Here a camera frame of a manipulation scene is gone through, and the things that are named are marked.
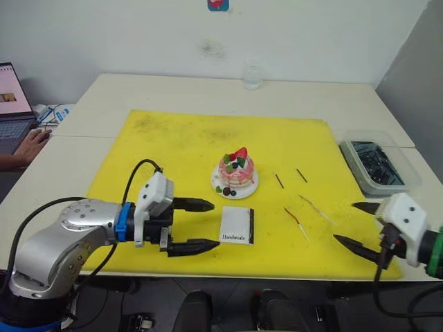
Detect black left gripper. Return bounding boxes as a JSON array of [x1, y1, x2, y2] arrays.
[[143, 197, 222, 259]]

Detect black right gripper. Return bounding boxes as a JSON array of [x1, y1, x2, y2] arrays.
[[332, 201, 406, 270]]

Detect white Handmade matchbox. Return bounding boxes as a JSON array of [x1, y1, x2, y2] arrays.
[[218, 205, 256, 245]]

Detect pink fruit-topped cake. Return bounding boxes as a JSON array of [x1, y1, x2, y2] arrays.
[[217, 147, 258, 190]]

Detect person's bare hand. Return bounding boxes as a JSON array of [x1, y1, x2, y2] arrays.
[[15, 128, 53, 164]]

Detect thin pale twisted candle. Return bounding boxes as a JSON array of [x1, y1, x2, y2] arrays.
[[298, 194, 336, 225]]

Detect white round plate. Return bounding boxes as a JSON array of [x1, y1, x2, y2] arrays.
[[210, 165, 260, 200]]

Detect clear plastic container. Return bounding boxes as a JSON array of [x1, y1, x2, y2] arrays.
[[338, 129, 423, 199]]

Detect thin red white candle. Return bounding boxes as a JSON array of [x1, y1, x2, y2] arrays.
[[283, 206, 311, 243]]

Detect yellow mat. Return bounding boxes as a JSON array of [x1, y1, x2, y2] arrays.
[[81, 109, 404, 280]]

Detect dark rounded shape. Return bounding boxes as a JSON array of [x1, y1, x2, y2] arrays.
[[253, 288, 313, 332], [172, 290, 214, 332]]

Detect clear water glass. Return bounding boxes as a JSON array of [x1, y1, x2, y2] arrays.
[[242, 64, 262, 91]]

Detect black blue robot body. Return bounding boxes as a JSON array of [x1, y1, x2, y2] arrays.
[[0, 269, 78, 332]]

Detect grey laptop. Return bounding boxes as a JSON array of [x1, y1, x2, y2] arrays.
[[0, 62, 38, 156]]

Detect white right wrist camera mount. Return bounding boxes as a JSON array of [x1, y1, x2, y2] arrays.
[[378, 192, 432, 268]]

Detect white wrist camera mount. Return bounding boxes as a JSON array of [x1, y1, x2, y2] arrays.
[[133, 172, 176, 248], [378, 192, 432, 268]]

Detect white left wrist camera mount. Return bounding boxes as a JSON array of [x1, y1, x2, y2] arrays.
[[133, 172, 176, 248]]

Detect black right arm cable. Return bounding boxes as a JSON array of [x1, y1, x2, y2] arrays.
[[372, 264, 443, 332]]

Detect thin black left camera cable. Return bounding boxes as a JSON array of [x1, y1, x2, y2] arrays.
[[69, 158, 165, 299]]

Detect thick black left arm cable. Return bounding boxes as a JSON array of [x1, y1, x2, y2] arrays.
[[0, 196, 89, 295]]

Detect blue red wall sticker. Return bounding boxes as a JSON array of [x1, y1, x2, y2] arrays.
[[206, 0, 231, 12]]

